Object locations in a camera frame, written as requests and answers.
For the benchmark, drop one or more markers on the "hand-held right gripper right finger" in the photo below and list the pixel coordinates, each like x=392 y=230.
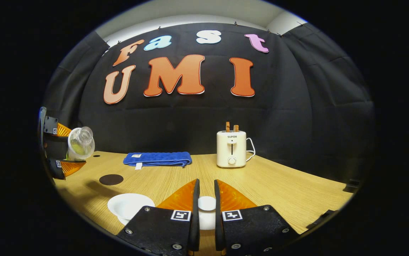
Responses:
x=218 y=220

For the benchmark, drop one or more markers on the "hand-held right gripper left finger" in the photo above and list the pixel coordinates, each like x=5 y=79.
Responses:
x=195 y=220

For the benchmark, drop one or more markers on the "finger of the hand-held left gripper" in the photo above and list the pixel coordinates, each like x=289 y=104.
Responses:
x=60 y=130
x=67 y=168

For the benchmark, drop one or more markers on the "white teacup lid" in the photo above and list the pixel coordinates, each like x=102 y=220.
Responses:
x=207 y=203

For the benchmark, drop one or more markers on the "clear water bottle white label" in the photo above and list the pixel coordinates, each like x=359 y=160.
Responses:
x=80 y=144

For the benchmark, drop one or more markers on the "dark round coaster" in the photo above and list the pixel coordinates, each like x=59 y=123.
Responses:
x=111 y=179

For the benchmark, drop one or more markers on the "white teacup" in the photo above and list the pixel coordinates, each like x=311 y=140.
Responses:
x=128 y=205

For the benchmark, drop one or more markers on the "white saucer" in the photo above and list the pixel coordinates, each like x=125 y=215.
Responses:
x=124 y=221

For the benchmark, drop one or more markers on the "white toaster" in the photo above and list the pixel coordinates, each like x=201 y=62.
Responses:
x=231 y=149

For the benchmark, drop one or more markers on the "blue towel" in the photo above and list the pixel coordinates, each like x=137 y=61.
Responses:
x=158 y=158

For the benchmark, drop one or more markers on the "small black block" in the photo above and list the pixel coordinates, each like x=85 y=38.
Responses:
x=352 y=186

